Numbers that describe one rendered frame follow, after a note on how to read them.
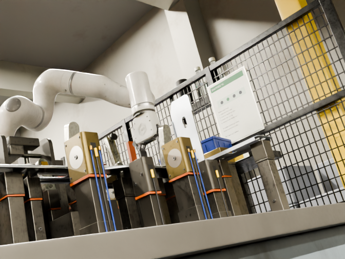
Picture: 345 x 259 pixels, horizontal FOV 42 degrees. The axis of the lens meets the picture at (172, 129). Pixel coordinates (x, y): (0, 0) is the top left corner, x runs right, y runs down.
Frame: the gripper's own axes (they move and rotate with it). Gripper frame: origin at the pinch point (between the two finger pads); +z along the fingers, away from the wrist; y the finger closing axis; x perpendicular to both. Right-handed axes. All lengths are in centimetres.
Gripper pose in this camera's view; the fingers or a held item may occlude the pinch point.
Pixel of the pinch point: (153, 154)
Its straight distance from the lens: 158.2
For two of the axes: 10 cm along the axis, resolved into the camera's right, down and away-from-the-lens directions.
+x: 6.7, 0.9, 7.3
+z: 2.2, 9.2, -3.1
